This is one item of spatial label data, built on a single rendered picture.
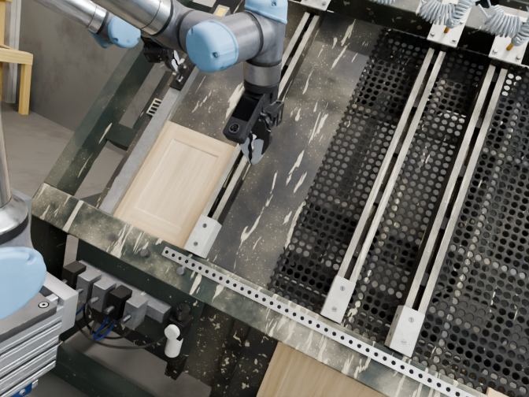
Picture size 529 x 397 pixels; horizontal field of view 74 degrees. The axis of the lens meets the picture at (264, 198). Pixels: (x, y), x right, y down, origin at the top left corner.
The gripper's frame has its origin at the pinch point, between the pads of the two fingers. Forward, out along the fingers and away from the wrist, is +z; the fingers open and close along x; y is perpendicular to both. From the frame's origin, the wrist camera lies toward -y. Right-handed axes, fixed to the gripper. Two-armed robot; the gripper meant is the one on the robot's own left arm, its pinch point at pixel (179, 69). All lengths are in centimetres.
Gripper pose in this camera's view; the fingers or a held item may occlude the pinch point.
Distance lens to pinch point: 140.2
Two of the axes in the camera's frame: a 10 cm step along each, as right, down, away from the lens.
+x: -0.9, 9.6, -2.7
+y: -9.9, -0.5, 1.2
